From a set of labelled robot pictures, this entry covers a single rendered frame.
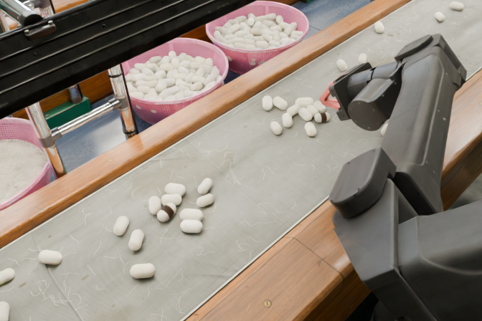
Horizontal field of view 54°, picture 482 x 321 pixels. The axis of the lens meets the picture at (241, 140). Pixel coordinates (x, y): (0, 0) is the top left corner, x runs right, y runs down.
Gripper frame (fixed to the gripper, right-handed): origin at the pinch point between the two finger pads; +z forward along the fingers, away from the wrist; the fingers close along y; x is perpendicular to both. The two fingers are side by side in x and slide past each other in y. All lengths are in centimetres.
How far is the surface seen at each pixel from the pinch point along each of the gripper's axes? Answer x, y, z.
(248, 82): -8.7, 0.6, 18.8
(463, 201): 71, -76, 42
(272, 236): 12.7, 25.5, -3.5
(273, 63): -9.4, -8.6, 19.8
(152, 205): 0.2, 36.1, 8.6
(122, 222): -0.2, 41.6, 9.1
